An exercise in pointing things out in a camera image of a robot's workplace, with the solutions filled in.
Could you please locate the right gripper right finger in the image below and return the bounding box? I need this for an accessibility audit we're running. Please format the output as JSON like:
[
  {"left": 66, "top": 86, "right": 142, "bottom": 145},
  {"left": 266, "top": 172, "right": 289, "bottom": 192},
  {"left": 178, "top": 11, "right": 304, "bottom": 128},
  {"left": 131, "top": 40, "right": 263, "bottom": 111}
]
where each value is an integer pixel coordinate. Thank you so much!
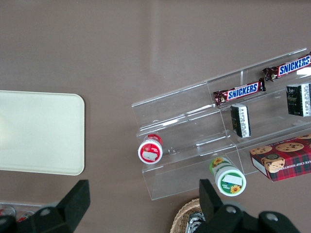
[{"left": 199, "top": 179, "right": 246, "bottom": 233}]

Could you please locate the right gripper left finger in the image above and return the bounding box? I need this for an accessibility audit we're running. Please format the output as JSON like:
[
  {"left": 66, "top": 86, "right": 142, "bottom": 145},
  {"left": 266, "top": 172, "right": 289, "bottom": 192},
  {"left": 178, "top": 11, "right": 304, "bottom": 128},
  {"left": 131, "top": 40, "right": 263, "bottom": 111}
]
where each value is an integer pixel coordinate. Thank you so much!
[{"left": 30, "top": 179, "right": 91, "bottom": 233}]

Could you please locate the oval tan wicker basket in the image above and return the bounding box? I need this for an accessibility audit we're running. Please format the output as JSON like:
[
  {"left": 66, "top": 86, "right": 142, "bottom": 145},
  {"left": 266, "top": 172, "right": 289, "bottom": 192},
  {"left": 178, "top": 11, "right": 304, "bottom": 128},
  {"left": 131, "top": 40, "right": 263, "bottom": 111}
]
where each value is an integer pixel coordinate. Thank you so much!
[{"left": 170, "top": 198, "right": 207, "bottom": 233}]

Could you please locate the beige plastic tray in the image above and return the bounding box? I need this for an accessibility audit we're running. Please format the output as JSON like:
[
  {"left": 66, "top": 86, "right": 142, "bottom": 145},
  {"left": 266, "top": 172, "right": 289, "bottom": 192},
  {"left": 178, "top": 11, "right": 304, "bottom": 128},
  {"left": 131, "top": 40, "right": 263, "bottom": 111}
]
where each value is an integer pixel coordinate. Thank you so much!
[{"left": 0, "top": 90, "right": 86, "bottom": 176}]

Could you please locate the clear acrylic bottle rack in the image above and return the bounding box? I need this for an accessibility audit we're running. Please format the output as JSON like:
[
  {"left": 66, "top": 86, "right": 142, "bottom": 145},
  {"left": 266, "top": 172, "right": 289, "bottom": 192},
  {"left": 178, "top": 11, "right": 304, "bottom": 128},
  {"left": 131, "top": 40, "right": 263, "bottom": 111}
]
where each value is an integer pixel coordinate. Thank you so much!
[{"left": 0, "top": 200, "right": 43, "bottom": 223}]

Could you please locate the green cap small bottle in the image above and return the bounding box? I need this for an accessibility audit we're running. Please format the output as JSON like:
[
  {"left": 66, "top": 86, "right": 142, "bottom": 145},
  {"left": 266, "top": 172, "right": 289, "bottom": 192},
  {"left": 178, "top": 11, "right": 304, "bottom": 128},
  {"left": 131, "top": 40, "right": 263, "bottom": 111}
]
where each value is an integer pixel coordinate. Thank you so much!
[{"left": 209, "top": 157, "right": 247, "bottom": 196}]

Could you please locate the red tartan cookie box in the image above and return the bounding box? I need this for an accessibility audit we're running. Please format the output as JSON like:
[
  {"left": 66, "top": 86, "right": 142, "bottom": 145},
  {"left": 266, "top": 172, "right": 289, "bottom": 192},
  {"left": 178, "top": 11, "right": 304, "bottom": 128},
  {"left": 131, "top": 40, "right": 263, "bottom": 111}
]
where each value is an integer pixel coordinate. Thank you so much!
[{"left": 249, "top": 133, "right": 311, "bottom": 182}]

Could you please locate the red cap small bottle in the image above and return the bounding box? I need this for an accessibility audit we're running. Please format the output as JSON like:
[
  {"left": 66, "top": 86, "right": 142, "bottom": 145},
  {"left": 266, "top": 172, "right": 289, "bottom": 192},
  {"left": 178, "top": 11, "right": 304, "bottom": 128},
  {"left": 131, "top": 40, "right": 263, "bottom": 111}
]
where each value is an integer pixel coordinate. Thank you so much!
[{"left": 138, "top": 133, "right": 164, "bottom": 165}]

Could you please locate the small black box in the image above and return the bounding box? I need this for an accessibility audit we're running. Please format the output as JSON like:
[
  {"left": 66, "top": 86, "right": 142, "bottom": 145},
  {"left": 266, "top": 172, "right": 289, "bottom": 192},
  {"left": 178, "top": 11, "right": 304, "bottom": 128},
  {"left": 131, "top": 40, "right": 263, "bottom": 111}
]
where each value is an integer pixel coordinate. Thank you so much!
[
  {"left": 229, "top": 103, "right": 252, "bottom": 138},
  {"left": 286, "top": 83, "right": 311, "bottom": 117}
]

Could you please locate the clear acrylic stepped shelf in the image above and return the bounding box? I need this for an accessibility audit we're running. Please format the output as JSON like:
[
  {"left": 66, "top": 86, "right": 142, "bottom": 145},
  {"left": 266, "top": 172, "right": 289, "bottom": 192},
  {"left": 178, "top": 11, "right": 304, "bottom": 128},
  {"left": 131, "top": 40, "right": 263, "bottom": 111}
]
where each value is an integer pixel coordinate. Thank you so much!
[
  {"left": 131, "top": 80, "right": 243, "bottom": 201},
  {"left": 206, "top": 48, "right": 311, "bottom": 177}
]

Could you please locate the Snickers chocolate bar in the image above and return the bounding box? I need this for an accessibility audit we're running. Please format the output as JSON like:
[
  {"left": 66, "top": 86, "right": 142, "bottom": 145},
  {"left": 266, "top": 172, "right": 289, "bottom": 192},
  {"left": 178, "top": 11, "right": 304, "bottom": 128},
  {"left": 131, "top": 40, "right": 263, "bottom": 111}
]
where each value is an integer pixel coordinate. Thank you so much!
[
  {"left": 262, "top": 52, "right": 311, "bottom": 82},
  {"left": 213, "top": 78, "right": 266, "bottom": 106}
]

